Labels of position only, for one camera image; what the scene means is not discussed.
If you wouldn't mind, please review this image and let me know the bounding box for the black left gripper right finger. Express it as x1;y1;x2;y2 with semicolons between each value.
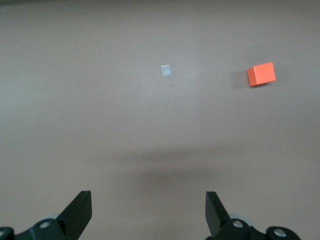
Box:
205;191;300;240

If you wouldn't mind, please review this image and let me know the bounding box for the brown table cover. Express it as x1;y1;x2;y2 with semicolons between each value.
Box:
0;0;320;240

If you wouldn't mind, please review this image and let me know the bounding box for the orange wooden block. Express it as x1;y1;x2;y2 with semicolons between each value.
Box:
246;61;276;88

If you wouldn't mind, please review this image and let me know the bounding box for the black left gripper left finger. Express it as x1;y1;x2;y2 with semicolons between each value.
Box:
0;190;93;240

